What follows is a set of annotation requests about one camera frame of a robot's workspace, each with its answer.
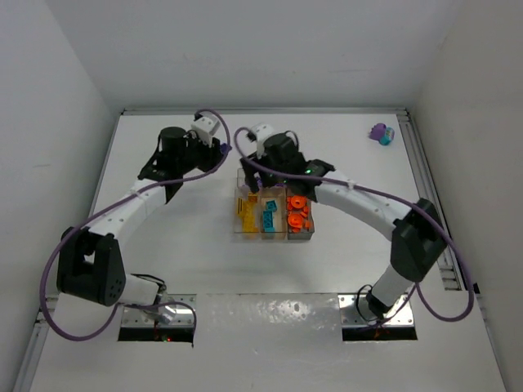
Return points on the orange-yellow lego brick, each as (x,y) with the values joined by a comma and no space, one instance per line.
(249,217)

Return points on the right aluminium rail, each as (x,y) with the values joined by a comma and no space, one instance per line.
(450,271)

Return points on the orange funnel lego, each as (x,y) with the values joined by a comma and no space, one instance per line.
(295,222)
(296,202)

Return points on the left aluminium rail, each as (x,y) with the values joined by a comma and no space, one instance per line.
(33,352)

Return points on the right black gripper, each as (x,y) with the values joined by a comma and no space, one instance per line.
(251,175)

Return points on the clear small container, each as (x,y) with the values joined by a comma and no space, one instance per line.
(244,193)

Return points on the teal grey lego cylinder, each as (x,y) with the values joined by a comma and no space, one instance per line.
(387,137)

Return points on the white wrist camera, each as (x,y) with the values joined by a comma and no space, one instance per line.
(205,128)
(259,134)

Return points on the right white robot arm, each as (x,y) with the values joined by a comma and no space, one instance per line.
(413,229)

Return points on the teal lego block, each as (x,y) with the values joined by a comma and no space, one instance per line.
(271,205)

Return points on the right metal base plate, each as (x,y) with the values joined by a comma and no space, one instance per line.
(355,312)

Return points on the amber small container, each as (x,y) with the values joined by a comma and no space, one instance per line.
(279,195)

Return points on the yellow black striped lego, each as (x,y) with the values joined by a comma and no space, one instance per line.
(240,207)

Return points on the metal base plate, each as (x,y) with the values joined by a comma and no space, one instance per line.
(172,311)
(355,312)

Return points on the teal lego brick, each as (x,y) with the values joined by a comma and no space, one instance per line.
(268,224)

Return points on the clear long container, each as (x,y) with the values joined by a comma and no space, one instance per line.
(242,183)

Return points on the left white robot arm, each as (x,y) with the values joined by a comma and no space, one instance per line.
(90,264)

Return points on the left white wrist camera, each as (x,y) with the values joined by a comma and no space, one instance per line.
(205,128)

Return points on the grey small container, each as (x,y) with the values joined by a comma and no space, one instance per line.
(305,234)

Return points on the aluminium rail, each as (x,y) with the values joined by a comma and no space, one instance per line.
(450,271)
(33,352)

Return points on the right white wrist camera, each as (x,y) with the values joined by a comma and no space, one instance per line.
(259,134)

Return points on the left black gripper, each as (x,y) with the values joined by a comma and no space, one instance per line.
(210,156)

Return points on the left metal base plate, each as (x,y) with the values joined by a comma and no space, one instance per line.
(172,311)

